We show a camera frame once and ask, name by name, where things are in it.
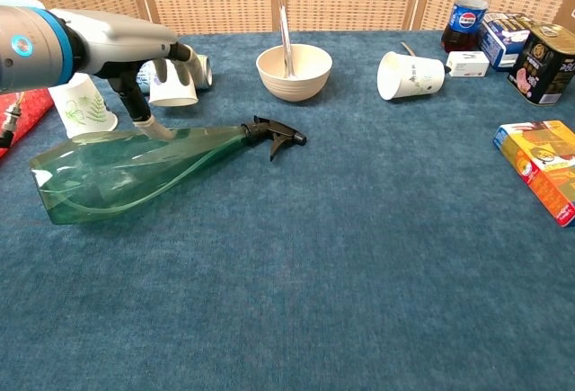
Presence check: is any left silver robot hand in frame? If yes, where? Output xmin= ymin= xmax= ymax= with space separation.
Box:
xmin=66 ymin=7 xmax=201 ymax=143

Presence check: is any green spray bottle black trigger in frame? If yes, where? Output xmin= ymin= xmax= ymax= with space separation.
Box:
xmin=29 ymin=115 xmax=308 ymax=227

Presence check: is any cola bottle blue cap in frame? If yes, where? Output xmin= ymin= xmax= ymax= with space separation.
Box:
xmin=440 ymin=0 xmax=497 ymax=54

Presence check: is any paper cup blue flower print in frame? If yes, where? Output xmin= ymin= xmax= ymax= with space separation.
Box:
xmin=147 ymin=58 xmax=199 ymax=108

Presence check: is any paper cup green fern print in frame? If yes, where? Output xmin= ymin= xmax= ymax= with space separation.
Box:
xmin=47 ymin=72 xmax=119 ymax=139

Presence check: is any green white drink can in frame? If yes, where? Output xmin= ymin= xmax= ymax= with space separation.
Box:
xmin=134 ymin=53 xmax=214 ymax=94

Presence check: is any red bubble wrap roll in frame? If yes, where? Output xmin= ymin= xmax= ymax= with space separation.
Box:
xmin=0 ymin=88 xmax=56 ymax=158

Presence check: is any metal spoon with round scoop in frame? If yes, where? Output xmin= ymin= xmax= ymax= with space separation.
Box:
xmin=274 ymin=0 xmax=297 ymax=81

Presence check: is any beige bowl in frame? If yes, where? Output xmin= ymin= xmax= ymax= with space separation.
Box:
xmin=255 ymin=44 xmax=334 ymax=103

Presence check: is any white paper cup small print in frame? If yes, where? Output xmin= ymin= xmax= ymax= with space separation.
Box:
xmin=376 ymin=50 xmax=447 ymax=102

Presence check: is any blue carpet table cover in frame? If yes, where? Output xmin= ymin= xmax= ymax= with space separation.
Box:
xmin=0 ymin=30 xmax=575 ymax=391

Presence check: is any small white box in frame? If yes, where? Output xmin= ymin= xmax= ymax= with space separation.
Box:
xmin=446 ymin=50 xmax=491 ymax=79

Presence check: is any blue white carton box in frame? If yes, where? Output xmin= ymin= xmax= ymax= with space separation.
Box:
xmin=477 ymin=12 xmax=540 ymax=72

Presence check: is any black gold meat tin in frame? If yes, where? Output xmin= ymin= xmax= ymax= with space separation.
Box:
xmin=506 ymin=22 xmax=575 ymax=107

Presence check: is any yellow orange flat box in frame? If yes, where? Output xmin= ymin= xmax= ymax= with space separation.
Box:
xmin=492 ymin=120 xmax=575 ymax=228

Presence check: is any black arm cable with connector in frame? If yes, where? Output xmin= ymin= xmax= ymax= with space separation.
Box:
xmin=0 ymin=93 xmax=24 ymax=149

